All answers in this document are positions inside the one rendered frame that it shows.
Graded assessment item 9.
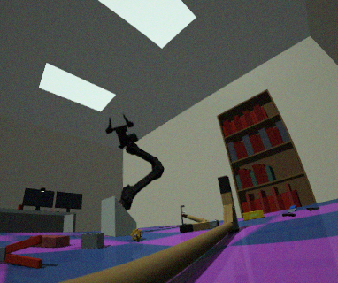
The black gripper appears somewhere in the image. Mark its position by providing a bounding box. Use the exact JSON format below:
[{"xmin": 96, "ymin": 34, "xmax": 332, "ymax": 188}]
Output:
[{"xmin": 106, "ymin": 113, "xmax": 134, "ymax": 139}]

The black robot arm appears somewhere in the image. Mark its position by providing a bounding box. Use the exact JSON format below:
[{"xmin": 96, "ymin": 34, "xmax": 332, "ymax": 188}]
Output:
[{"xmin": 118, "ymin": 133, "xmax": 165, "ymax": 210}]

